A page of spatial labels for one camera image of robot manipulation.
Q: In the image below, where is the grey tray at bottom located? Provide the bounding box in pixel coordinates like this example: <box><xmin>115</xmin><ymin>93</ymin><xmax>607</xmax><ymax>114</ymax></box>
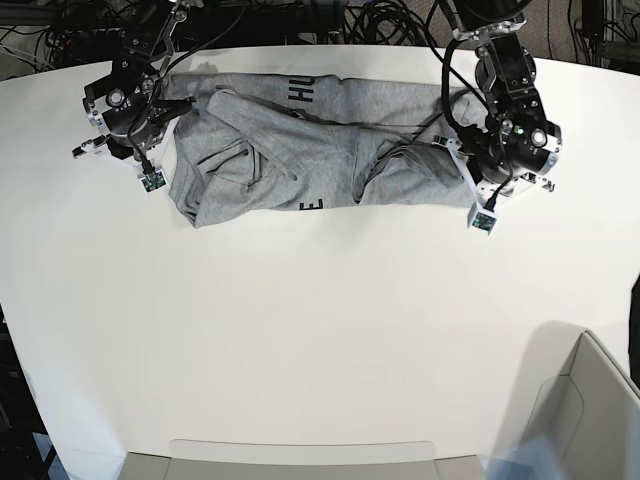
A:
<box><xmin>119</xmin><ymin>439</ymin><xmax>486</xmax><ymax>479</ymax></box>

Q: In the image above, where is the grey T-shirt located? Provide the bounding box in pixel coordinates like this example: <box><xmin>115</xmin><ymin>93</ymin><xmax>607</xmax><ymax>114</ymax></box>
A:
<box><xmin>166</xmin><ymin>73</ymin><xmax>473</xmax><ymax>228</ymax></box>

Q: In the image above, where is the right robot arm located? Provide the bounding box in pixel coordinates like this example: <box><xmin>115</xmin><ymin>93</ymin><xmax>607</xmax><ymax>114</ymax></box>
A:
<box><xmin>72</xmin><ymin>1</ymin><xmax>204</xmax><ymax>164</ymax></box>

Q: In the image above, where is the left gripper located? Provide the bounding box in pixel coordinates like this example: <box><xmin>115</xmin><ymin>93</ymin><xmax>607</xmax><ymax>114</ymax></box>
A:
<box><xmin>462</xmin><ymin>124</ymin><xmax>555</xmax><ymax>195</ymax></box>

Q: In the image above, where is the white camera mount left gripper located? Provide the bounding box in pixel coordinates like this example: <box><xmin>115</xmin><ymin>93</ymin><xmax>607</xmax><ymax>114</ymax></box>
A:
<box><xmin>432</xmin><ymin>136</ymin><xmax>555</xmax><ymax>235</ymax></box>

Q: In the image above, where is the grey bin at right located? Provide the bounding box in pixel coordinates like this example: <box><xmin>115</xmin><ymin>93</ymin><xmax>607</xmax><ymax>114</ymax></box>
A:
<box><xmin>517</xmin><ymin>331</ymin><xmax>639</xmax><ymax>479</ymax></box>

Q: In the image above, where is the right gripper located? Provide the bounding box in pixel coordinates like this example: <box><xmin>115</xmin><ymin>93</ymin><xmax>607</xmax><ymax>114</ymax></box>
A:
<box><xmin>99</xmin><ymin>97</ymin><xmax>195</xmax><ymax>160</ymax></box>

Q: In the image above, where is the white camera mount gripper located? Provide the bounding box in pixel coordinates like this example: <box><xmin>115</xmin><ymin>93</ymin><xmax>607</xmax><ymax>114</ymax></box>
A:
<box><xmin>72</xmin><ymin>120</ymin><xmax>177</xmax><ymax>193</ymax></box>
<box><xmin>432</xmin><ymin>136</ymin><xmax>555</xmax><ymax>235</ymax></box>

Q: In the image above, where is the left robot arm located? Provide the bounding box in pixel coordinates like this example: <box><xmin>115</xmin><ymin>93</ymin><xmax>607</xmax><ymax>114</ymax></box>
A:
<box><xmin>436</xmin><ymin>1</ymin><xmax>562</xmax><ymax>211</ymax></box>

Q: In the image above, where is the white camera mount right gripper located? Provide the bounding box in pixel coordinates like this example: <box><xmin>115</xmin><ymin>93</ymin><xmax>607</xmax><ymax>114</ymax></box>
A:
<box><xmin>72</xmin><ymin>120</ymin><xmax>177</xmax><ymax>193</ymax></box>

